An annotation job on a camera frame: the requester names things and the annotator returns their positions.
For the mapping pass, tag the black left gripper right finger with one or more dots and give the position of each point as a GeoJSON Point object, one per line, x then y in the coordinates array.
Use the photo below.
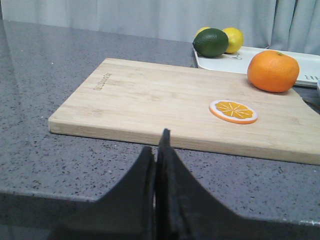
{"type": "Point", "coordinates": [186, 211]}

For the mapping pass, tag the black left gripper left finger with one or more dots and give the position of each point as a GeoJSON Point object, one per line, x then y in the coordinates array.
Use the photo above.
{"type": "Point", "coordinates": [126, 212]}

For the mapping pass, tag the whole orange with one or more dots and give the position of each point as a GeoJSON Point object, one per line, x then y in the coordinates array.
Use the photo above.
{"type": "Point", "coordinates": [273, 71]}

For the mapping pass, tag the white plastic tray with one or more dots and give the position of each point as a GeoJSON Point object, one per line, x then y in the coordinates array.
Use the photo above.
{"type": "Point", "coordinates": [238, 62]}

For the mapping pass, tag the orange slice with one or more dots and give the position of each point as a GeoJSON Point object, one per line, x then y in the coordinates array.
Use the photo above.
{"type": "Point", "coordinates": [233, 112]}

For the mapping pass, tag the bamboo cutting board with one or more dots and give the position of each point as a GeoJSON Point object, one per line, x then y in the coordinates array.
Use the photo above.
{"type": "Point", "coordinates": [135, 101]}

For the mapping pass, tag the green lime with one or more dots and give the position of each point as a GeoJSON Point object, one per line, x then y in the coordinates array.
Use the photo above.
{"type": "Point", "coordinates": [211, 43]}

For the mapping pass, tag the yellow lemon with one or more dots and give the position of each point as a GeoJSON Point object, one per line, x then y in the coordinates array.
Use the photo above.
{"type": "Point", "coordinates": [235, 39]}
{"type": "Point", "coordinates": [201, 30]}

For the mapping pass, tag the white curtain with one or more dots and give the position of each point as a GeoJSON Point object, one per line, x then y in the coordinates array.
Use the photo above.
{"type": "Point", "coordinates": [289, 25]}

